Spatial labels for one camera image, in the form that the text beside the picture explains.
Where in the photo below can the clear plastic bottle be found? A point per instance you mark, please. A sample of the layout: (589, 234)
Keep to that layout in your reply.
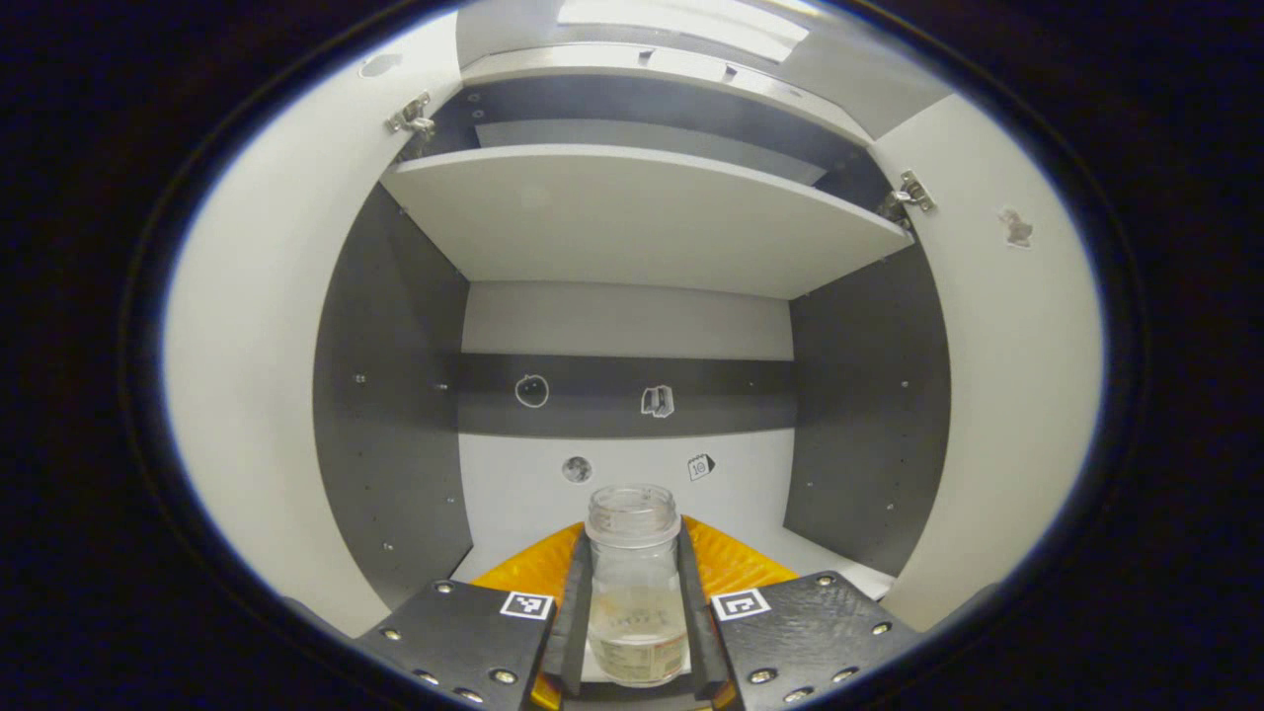
(637, 592)

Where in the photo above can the grey cabinet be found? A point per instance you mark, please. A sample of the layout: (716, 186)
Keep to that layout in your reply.
(622, 326)

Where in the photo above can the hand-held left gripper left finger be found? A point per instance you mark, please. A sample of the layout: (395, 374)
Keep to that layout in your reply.
(578, 632)

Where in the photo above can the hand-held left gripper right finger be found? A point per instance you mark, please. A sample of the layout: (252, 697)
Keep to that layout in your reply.
(699, 642)

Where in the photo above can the large ceiling light panel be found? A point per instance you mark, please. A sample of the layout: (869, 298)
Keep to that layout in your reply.
(681, 25)

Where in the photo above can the metal door hinge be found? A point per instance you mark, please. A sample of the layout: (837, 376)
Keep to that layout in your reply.
(908, 197)
(413, 117)

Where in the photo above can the grey cabinet shelf board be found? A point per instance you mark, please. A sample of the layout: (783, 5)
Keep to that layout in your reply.
(839, 565)
(642, 217)

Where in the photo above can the grey cabinet door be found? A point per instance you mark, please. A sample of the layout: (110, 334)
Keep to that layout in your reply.
(257, 346)
(1017, 395)

